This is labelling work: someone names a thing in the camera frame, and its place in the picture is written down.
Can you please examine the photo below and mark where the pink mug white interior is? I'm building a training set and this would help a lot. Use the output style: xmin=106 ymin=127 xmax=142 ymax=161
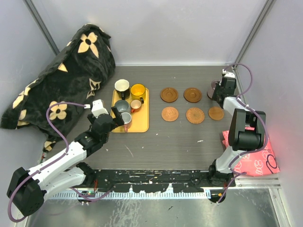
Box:
xmin=121 ymin=112 xmax=132 ymax=132

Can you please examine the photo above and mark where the purple mug black handle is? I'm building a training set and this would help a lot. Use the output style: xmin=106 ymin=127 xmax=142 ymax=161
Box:
xmin=207 ymin=79 xmax=220 ymax=100

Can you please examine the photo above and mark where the small red cup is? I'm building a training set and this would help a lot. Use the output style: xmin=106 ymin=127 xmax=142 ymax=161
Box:
xmin=130 ymin=100 xmax=142 ymax=113

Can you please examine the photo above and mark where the light wooden coaster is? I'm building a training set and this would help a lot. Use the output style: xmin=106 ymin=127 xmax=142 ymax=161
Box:
xmin=208 ymin=106 xmax=224 ymax=121

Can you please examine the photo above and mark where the black mug cream interior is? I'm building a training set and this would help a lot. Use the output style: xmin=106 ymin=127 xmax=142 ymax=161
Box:
xmin=114 ymin=79 xmax=130 ymax=100

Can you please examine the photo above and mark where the yellow mug black handle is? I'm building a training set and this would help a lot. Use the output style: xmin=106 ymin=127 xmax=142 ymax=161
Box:
xmin=130 ymin=84 xmax=146 ymax=104

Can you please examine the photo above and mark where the brown wooden saucer coaster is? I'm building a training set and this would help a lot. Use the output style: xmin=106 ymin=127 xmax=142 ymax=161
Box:
xmin=160 ymin=87 xmax=178 ymax=103
xmin=183 ymin=87 xmax=202 ymax=103

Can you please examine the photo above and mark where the woven rattan coaster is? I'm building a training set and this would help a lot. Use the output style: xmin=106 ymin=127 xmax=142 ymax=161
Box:
xmin=186 ymin=107 xmax=205 ymax=124
xmin=161 ymin=106 xmax=179 ymax=122

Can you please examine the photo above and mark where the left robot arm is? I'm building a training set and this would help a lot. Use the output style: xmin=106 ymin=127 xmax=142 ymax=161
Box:
xmin=7 ymin=107 xmax=124 ymax=221

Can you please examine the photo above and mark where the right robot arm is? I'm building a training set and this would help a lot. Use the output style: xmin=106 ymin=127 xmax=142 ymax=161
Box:
xmin=207 ymin=76 xmax=268 ymax=186

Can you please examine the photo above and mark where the grey speckled round mug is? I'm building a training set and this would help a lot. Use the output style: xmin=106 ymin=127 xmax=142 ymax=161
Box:
xmin=114 ymin=100 xmax=131 ymax=113

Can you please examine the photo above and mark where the yellow serving tray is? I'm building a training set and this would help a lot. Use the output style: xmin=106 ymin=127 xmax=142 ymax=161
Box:
xmin=111 ymin=88 xmax=149 ymax=133

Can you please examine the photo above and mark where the black floral plush blanket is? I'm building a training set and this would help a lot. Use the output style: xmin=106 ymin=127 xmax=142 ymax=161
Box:
xmin=0 ymin=23 xmax=116 ymax=152

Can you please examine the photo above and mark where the pink patterned package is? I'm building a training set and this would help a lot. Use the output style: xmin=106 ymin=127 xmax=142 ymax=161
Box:
xmin=233 ymin=140 xmax=280 ymax=176

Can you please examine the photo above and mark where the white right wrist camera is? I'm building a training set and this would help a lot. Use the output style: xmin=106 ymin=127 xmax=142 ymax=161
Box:
xmin=222 ymin=69 xmax=235 ymax=79

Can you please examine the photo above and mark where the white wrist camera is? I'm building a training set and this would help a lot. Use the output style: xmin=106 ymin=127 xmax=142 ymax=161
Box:
xmin=222 ymin=69 xmax=235 ymax=79
xmin=84 ymin=99 xmax=108 ymax=118

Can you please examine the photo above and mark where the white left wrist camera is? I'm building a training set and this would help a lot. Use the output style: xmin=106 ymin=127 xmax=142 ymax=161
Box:
xmin=84 ymin=99 xmax=108 ymax=118

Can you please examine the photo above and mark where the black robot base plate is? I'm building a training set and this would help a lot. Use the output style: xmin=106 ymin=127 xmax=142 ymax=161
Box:
xmin=80 ymin=169 xmax=233 ymax=193

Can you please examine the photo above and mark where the white slotted cable duct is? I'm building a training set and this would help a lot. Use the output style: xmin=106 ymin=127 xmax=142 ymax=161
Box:
xmin=50 ymin=190 xmax=211 ymax=200

